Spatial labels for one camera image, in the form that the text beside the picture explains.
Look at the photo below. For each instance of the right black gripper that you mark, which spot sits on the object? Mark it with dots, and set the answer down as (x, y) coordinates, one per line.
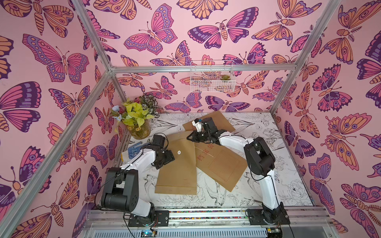
(198, 135)

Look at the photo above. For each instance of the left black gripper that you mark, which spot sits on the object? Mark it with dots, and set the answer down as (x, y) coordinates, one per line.
(169, 157)

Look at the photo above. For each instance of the kraft file bag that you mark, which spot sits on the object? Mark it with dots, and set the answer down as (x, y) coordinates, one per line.
(179, 176)
(220, 121)
(220, 163)

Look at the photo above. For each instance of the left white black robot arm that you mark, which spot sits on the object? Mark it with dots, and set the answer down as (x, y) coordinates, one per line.
(121, 188)

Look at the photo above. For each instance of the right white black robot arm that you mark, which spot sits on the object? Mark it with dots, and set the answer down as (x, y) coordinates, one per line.
(260, 160)

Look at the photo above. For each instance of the blue white work glove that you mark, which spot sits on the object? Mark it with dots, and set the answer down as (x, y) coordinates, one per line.
(131, 152)

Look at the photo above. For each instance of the potted plant in glass vase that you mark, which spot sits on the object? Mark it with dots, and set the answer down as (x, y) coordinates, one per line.
(137, 115)

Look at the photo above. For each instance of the small green succulent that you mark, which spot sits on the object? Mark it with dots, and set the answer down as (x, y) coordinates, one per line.
(225, 77)

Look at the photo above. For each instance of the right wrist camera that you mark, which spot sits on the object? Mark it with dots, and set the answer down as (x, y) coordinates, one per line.
(197, 123)

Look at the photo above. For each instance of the white wire basket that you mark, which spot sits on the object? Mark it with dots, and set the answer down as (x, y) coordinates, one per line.
(206, 78)

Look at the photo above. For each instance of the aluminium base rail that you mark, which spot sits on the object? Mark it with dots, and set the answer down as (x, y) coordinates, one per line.
(238, 222)

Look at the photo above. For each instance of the aluminium frame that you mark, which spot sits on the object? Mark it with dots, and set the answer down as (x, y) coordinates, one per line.
(23, 202)

